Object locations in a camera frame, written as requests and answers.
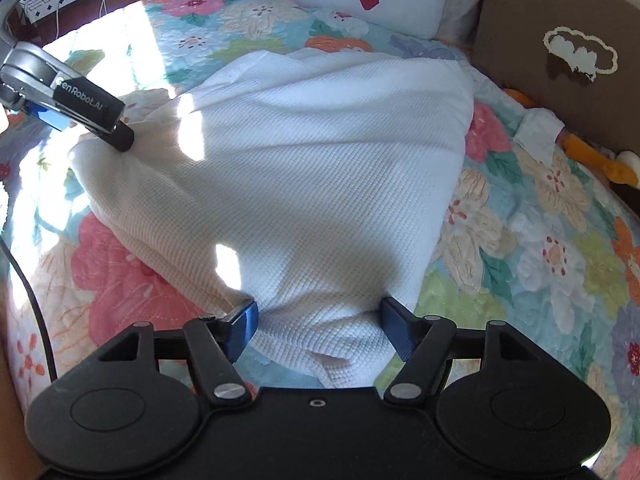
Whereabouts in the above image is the white crumpled cloth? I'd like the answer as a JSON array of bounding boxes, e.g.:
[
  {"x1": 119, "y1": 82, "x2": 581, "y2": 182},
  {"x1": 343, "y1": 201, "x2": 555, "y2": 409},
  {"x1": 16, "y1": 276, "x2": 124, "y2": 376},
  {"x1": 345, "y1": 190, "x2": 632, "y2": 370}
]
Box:
[{"x1": 514, "y1": 108, "x2": 565, "y2": 166}]

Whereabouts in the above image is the black cable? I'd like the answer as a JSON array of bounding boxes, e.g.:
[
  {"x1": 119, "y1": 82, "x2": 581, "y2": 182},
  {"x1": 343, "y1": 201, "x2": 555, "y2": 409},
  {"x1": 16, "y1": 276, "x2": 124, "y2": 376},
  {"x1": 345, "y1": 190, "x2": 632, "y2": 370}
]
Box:
[{"x1": 0, "y1": 234, "x2": 59, "y2": 384}]

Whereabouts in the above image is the white waffle knit shirt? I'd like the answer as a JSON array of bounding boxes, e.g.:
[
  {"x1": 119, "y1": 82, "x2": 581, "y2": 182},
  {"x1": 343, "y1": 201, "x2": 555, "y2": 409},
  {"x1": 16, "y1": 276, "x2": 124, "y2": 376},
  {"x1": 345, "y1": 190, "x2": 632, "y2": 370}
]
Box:
[{"x1": 72, "y1": 49, "x2": 474, "y2": 388}]

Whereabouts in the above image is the brown cloud pillow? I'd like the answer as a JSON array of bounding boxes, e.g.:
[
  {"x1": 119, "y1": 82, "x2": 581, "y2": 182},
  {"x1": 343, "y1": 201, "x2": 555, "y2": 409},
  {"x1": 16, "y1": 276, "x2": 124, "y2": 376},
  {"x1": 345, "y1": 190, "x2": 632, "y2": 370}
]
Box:
[{"x1": 472, "y1": 0, "x2": 639, "y2": 152}]

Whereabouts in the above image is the plush duck toy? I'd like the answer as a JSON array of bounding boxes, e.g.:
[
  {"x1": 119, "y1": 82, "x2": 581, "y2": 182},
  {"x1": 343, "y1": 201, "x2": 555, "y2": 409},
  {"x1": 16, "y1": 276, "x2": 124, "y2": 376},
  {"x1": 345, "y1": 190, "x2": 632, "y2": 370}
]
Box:
[{"x1": 503, "y1": 88, "x2": 639, "y2": 188}]

